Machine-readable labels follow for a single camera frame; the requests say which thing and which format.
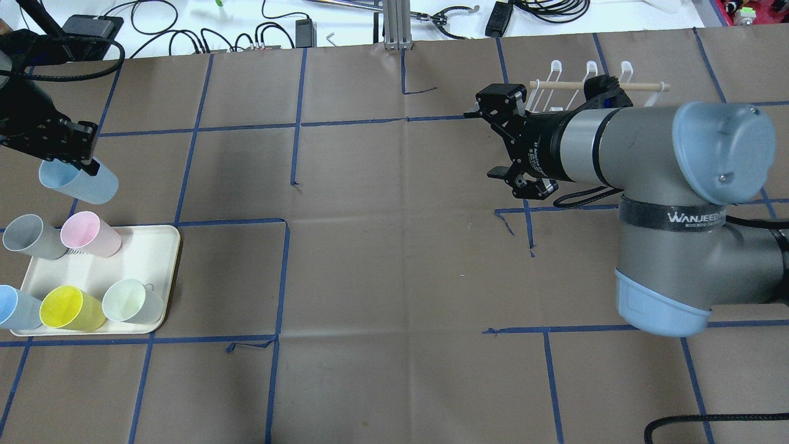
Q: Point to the metal claw tool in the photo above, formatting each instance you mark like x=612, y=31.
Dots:
x=441, y=18

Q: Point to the black device box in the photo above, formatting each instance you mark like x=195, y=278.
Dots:
x=96, y=26

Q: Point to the light blue plastic cup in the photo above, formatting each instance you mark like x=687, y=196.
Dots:
x=66, y=179

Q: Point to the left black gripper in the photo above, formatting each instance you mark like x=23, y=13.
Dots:
x=32, y=128

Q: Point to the pink plastic cup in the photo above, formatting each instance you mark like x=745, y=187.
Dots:
x=87, y=232

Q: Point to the yellow plastic cup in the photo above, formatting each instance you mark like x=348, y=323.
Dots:
x=70, y=308

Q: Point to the white wire cup rack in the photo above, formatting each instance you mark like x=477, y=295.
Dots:
x=539, y=95

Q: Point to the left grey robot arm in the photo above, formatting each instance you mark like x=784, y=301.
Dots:
x=31, y=124

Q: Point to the black power brick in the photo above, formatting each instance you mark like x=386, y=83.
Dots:
x=499, y=19

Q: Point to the cream plastic tray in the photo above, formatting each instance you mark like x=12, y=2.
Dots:
x=148, y=254

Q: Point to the black power adapter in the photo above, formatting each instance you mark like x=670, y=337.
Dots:
x=305, y=34

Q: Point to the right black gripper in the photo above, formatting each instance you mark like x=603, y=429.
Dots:
x=537, y=145

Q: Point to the grey plastic cup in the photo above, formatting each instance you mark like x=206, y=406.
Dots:
x=30, y=235

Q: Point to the pale green plastic cup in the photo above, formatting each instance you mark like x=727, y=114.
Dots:
x=132, y=301

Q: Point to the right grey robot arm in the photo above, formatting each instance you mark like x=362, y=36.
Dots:
x=677, y=169

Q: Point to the aluminium frame post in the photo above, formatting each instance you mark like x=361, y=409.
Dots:
x=397, y=24

